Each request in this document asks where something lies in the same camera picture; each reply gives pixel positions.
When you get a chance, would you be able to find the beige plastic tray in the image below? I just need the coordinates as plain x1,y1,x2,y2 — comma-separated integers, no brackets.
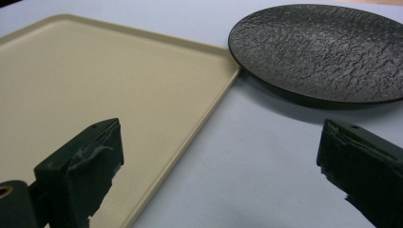
0,13,241,228

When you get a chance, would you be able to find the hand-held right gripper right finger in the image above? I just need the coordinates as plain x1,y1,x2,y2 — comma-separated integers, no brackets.
316,118,403,228

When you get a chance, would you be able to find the black textured round plate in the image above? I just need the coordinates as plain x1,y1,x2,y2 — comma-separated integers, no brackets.
227,3,403,109

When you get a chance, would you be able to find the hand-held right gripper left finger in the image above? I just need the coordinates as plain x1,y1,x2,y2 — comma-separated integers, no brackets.
28,117,125,228

